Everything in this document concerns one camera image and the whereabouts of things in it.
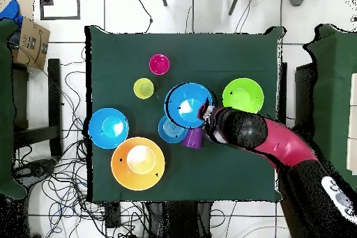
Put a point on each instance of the yellow ribbed plastic cup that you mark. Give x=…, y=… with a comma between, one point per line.
x=143, y=88

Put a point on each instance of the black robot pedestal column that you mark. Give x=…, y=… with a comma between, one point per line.
x=181, y=221

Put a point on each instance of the black stool frame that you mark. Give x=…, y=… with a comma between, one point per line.
x=54, y=95

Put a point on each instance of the small blue flat-bottomed bowl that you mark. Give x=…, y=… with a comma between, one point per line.
x=170, y=133

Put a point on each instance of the green cloth on side table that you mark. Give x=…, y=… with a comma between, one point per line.
x=334, y=81
x=5, y=109

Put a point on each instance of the dark green tablecloth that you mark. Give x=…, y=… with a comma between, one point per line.
x=237, y=53

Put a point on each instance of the plain cardboard box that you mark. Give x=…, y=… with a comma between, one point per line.
x=26, y=6

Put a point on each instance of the grey pedestal foot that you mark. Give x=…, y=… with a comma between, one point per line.
x=36, y=169

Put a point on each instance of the large blue plastic bowl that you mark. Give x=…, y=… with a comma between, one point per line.
x=184, y=101
x=108, y=128

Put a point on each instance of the black floor box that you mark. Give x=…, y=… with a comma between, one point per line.
x=113, y=215

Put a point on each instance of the blue bag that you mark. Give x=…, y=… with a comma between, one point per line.
x=11, y=12

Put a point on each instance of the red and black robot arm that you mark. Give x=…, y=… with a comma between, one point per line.
x=279, y=146

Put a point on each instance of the large yellow plastic bowl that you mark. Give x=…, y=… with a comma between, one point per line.
x=138, y=162

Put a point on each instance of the purple plastic cup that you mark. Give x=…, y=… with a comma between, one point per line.
x=193, y=139

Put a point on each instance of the printed cardboard box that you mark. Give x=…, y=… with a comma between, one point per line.
x=30, y=45

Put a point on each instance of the red plastic cup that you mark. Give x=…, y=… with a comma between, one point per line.
x=159, y=64

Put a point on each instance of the large green plastic bowl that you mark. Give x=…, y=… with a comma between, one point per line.
x=242, y=95

